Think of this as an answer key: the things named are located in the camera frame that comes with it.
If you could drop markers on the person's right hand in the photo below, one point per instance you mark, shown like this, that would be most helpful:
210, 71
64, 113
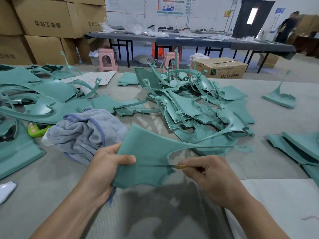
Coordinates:
217, 176

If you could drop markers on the person's left hand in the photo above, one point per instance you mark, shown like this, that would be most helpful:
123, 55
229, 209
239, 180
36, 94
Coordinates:
102, 169

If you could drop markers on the grey-blue wiping cloth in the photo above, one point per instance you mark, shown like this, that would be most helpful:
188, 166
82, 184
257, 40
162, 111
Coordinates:
82, 132

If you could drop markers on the single green plastic part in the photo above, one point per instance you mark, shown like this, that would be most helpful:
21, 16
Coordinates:
147, 156

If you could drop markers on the pile of green plastic parts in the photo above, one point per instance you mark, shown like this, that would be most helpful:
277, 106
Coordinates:
45, 99

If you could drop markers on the brown cardboard box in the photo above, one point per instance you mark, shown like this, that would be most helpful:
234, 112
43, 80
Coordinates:
220, 68

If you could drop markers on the stack of brown cardboard boxes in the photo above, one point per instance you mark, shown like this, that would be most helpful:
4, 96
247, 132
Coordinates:
45, 24

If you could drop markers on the person's left forearm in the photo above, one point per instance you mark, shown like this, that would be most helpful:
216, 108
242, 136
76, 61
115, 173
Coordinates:
65, 211

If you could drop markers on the white foam sheet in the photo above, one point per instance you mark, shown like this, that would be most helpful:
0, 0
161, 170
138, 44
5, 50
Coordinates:
284, 206

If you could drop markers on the green and yellow gadget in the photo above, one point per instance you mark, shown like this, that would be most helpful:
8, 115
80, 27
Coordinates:
37, 130

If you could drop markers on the white paper sheet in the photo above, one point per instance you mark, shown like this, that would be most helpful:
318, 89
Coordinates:
89, 78

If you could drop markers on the white oval plastic piece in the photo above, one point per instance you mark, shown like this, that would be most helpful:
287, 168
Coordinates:
7, 191

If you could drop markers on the pink plastic stool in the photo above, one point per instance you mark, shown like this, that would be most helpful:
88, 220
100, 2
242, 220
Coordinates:
107, 59
171, 61

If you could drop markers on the orange object under table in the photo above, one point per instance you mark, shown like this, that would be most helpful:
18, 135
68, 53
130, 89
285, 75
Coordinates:
158, 50

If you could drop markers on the long grey work table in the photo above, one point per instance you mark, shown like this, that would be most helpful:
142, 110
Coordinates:
194, 40

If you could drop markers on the heap of clear plastic bags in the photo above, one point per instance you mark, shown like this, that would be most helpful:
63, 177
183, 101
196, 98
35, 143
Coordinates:
133, 30

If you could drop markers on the dark door with window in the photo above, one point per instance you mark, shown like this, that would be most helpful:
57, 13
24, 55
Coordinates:
253, 18

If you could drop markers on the colourful wall poster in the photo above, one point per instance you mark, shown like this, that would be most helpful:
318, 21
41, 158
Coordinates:
171, 6

